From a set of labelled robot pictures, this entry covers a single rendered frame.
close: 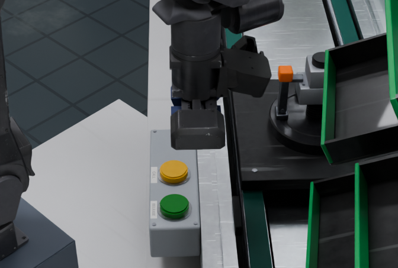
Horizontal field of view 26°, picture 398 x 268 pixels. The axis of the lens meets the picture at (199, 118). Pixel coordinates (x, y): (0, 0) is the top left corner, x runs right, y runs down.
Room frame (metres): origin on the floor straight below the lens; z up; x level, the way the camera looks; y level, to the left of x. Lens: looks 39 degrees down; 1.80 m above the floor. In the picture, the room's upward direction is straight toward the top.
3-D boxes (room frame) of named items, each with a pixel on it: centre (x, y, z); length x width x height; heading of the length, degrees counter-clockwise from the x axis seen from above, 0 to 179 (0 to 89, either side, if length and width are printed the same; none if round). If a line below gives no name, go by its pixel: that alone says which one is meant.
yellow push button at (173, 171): (0.91, 0.04, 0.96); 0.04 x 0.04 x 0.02
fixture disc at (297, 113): (1.01, -0.18, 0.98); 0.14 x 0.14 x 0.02
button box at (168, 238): (0.91, 0.04, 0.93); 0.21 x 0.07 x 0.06; 2
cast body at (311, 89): (1.01, -0.19, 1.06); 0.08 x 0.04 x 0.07; 92
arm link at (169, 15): (0.83, 0.00, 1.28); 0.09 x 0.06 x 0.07; 120
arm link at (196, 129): (0.83, 0.00, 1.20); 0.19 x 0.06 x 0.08; 2
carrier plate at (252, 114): (1.01, -0.18, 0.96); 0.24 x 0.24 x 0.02; 2
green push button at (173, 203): (0.84, 0.03, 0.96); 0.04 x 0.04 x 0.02
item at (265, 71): (0.84, -0.05, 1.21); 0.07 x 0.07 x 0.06; 5
